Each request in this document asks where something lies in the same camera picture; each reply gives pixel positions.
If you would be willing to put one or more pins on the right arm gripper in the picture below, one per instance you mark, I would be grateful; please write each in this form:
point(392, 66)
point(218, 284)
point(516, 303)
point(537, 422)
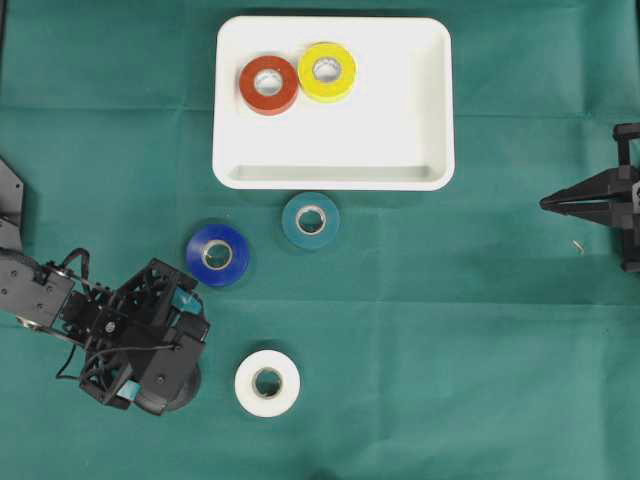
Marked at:
point(604, 185)

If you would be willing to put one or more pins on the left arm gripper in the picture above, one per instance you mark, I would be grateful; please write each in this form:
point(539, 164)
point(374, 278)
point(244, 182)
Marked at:
point(120, 329)

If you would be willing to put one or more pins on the black tape roll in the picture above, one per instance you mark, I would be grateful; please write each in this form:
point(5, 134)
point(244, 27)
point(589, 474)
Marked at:
point(186, 394)

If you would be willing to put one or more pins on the teal tape roll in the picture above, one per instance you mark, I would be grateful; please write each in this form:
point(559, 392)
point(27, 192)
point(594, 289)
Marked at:
point(310, 220)

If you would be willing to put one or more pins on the red tape roll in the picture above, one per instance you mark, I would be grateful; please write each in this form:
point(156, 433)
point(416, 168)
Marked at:
point(280, 101)

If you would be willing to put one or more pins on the yellow tape roll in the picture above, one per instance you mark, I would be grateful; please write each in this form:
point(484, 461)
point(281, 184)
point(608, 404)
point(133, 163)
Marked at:
point(326, 72)

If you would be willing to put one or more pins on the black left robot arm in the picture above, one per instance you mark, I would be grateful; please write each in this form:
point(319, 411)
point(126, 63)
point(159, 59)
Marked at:
point(37, 293)

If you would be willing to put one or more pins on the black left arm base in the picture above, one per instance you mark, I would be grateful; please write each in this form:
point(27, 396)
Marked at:
point(12, 193)

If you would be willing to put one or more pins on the white tape roll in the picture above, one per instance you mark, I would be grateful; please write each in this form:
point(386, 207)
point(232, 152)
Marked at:
point(246, 390)

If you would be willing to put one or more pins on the blue tape roll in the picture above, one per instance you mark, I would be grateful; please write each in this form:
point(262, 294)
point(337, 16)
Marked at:
point(217, 255)

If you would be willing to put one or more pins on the white plastic tray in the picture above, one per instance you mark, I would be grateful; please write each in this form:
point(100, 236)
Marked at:
point(393, 131)

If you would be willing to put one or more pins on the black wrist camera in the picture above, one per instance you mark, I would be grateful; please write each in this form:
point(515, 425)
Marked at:
point(169, 368)

